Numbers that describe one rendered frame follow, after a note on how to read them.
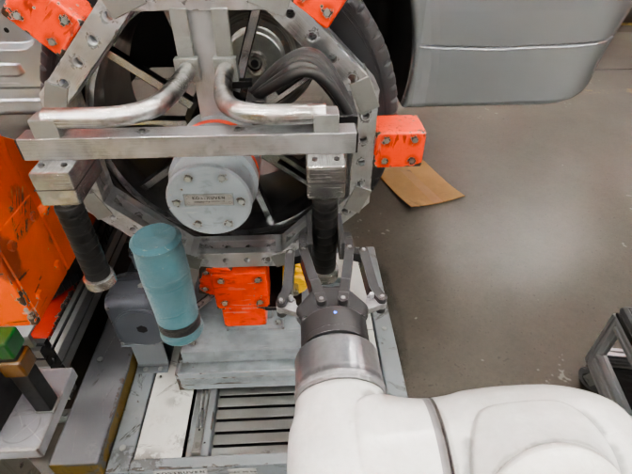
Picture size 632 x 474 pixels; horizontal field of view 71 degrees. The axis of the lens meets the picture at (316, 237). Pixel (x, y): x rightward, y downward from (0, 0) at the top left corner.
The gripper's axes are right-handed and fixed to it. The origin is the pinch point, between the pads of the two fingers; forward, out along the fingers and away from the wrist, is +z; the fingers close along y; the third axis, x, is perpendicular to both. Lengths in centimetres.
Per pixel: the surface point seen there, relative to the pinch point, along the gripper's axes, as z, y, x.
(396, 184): 140, 46, -83
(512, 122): 210, 133, -84
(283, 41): 74, -6, 6
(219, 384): 23, -28, -72
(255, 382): 23, -17, -72
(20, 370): -4, -51, -24
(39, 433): -7, -52, -38
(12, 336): -2, -50, -18
